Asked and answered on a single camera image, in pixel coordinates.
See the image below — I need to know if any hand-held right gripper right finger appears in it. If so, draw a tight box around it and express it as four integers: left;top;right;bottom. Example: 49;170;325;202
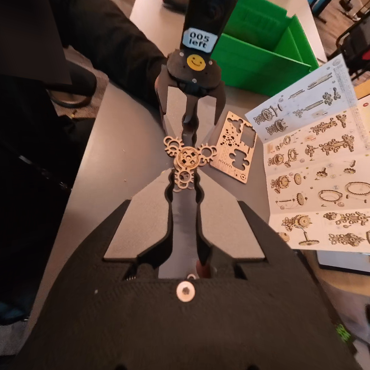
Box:
194;169;266;268

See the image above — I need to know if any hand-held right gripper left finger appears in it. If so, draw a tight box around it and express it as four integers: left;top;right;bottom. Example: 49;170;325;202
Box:
103;170;174;268

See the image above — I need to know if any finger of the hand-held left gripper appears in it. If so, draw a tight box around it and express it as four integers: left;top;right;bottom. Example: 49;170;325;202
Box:
165;85;192;145
189;95;217;145

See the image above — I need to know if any wooden laser-cut parts sheet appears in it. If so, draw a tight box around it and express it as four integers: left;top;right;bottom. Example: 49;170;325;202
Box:
209;111;258;185

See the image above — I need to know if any wooden gear model assembly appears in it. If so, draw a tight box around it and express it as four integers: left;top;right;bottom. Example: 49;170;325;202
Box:
163;136;217;192

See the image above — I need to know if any person's left forearm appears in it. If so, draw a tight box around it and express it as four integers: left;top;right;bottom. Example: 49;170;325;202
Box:
49;0;174;112

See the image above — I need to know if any green plastic bin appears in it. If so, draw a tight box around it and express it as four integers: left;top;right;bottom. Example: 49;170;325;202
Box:
211;0;318;97

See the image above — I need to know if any folded assembly instruction booklet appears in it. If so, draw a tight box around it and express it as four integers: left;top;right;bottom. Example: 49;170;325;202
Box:
245;55;370;249

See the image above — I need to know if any person's dark clothing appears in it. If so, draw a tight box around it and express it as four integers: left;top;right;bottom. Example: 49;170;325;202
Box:
0;84;96;324

